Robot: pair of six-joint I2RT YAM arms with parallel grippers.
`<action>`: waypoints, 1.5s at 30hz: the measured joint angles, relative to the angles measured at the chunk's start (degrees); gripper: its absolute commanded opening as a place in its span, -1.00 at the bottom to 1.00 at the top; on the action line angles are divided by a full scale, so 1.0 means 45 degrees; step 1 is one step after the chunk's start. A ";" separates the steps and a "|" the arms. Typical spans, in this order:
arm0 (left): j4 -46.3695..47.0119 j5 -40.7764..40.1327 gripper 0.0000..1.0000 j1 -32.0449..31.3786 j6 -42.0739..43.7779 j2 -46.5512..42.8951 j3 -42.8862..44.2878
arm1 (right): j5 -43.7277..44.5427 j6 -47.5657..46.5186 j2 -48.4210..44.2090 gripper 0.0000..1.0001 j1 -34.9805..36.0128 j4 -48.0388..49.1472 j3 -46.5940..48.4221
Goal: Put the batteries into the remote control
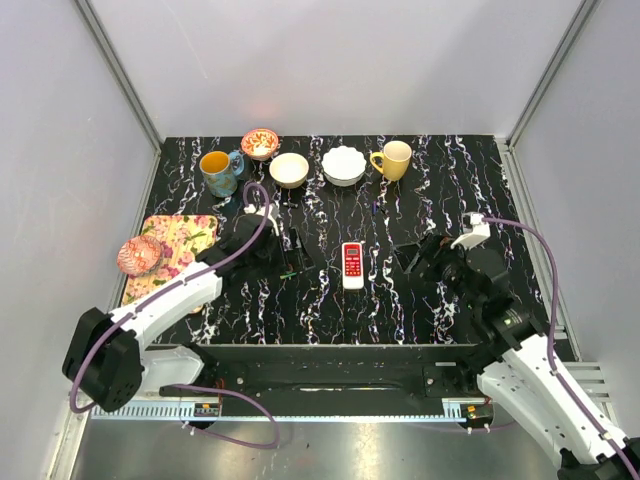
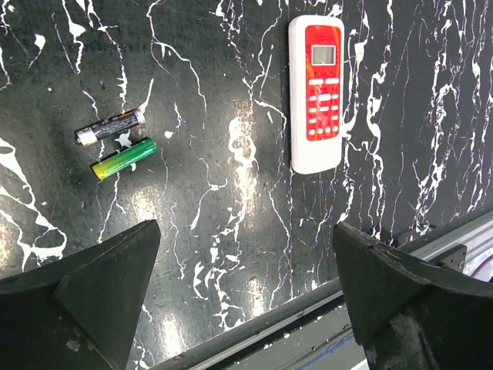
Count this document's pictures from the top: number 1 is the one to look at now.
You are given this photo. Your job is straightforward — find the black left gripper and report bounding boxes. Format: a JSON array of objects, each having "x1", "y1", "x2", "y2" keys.
[{"x1": 249, "y1": 227, "x2": 314, "y2": 280}]

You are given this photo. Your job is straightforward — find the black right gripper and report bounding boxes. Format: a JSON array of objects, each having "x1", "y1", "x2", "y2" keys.
[{"x1": 390, "y1": 229, "x2": 480, "y2": 311}]

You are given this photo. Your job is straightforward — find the white red remote control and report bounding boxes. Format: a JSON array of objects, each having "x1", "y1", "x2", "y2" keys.
[{"x1": 341, "y1": 242, "x2": 364, "y2": 290}]

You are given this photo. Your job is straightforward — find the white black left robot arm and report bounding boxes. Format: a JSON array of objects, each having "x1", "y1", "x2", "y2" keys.
[{"x1": 62, "y1": 214, "x2": 314, "y2": 412}]

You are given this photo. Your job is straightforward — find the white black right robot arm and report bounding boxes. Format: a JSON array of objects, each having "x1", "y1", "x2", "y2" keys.
[{"x1": 393, "y1": 234, "x2": 639, "y2": 479}]

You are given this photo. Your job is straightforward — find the cream round bowl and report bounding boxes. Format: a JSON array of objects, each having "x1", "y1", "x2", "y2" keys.
[{"x1": 269, "y1": 153, "x2": 309, "y2": 189}]

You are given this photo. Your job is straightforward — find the yellow mug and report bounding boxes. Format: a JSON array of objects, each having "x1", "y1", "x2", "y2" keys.
[{"x1": 369, "y1": 140, "x2": 413, "y2": 181}]

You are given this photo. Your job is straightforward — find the white scalloped bowl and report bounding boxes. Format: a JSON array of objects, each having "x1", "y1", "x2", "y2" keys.
[{"x1": 321, "y1": 146, "x2": 367, "y2": 187}]

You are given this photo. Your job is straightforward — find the blue floral mug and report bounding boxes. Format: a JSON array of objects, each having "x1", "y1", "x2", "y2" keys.
[{"x1": 199, "y1": 151, "x2": 245, "y2": 198}]

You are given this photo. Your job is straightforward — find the orange patterned small bowl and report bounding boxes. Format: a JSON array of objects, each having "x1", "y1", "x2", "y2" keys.
[{"x1": 241, "y1": 128, "x2": 280, "y2": 161}]

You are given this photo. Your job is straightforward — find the floral wooden tray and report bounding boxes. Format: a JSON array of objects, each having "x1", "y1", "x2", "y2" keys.
[{"x1": 120, "y1": 215, "x2": 218, "y2": 306}]

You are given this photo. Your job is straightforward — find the red patterned bowl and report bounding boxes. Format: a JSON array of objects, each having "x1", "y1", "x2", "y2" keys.
[{"x1": 116, "y1": 235, "x2": 163, "y2": 277}]

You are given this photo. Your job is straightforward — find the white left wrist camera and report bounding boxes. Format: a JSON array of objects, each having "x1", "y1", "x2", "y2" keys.
[{"x1": 244, "y1": 204, "x2": 280, "y2": 237}]

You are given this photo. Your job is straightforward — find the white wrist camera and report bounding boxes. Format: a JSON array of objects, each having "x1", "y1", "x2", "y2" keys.
[
  {"x1": 244, "y1": 204, "x2": 280, "y2": 237},
  {"x1": 450, "y1": 212, "x2": 491, "y2": 251}
]

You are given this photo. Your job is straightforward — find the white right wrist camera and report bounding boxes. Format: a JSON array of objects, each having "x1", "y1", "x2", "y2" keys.
[{"x1": 450, "y1": 212, "x2": 491, "y2": 251}]

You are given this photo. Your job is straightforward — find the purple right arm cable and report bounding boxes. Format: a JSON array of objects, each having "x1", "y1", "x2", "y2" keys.
[{"x1": 464, "y1": 215, "x2": 640, "y2": 480}]

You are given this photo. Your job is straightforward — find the aluminium frame post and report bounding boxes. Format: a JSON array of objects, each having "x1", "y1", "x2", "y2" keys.
[{"x1": 73, "y1": 0, "x2": 163, "y2": 152}]

